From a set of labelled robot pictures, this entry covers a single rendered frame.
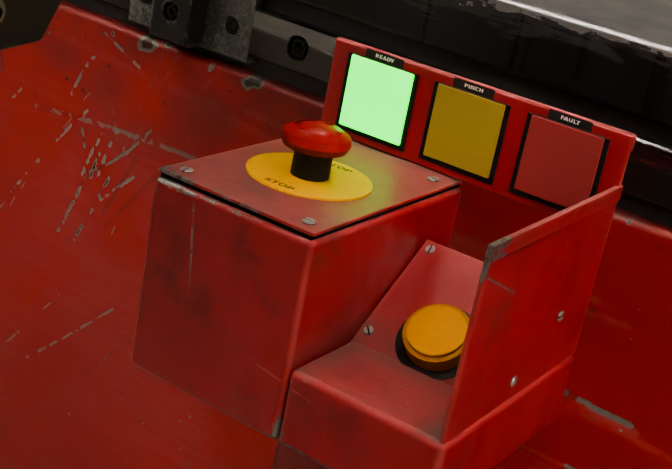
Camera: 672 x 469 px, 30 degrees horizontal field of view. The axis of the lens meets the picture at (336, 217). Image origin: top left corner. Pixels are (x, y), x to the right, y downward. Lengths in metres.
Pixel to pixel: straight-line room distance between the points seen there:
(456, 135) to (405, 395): 0.17
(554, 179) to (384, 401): 0.17
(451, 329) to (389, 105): 0.16
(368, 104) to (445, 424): 0.24
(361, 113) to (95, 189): 0.36
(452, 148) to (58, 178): 0.46
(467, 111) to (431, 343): 0.15
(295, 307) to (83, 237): 0.49
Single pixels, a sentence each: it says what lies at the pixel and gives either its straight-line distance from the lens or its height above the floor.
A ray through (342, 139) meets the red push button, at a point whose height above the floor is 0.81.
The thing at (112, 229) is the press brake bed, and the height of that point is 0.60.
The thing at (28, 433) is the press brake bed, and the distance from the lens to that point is 1.22.
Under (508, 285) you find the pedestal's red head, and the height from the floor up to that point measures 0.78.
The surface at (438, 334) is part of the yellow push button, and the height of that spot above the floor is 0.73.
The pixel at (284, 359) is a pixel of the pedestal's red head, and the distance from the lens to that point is 0.65.
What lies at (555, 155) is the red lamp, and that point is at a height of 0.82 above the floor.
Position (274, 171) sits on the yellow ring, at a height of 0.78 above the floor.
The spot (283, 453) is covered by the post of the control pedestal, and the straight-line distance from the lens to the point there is 0.74.
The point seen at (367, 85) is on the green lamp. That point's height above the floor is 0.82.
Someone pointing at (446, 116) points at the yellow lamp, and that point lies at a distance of 0.74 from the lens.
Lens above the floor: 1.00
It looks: 20 degrees down
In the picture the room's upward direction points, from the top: 11 degrees clockwise
